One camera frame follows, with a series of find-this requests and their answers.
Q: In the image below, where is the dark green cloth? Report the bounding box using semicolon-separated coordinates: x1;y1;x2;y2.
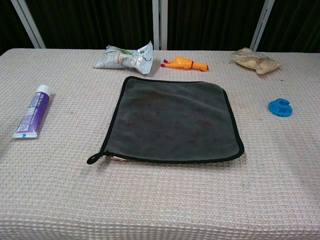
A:
86;75;245;165

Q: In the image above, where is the yellow rubber chicken toy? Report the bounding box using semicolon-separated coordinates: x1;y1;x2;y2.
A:
160;55;209;72

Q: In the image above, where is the crumpled silver snack bag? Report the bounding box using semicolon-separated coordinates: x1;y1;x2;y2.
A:
93;40;154;75

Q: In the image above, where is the beige waffle tablecloth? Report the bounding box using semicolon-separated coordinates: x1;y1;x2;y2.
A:
0;48;320;240

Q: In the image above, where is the black curtain panel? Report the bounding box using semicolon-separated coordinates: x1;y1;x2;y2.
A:
166;0;265;51
257;0;320;54
0;0;35;56
24;0;154;50

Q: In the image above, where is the clear bag of beige snacks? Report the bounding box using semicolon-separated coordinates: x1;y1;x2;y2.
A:
227;47;281;75

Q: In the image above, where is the blue round plastic flange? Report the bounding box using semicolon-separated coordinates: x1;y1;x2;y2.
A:
268;98;293;117

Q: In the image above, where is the purple white toothpaste tube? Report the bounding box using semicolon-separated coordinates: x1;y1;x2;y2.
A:
11;84;52;139

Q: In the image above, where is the white metal frame post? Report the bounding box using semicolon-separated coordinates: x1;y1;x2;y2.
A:
10;0;47;49
160;0;169;50
152;0;161;50
249;0;276;52

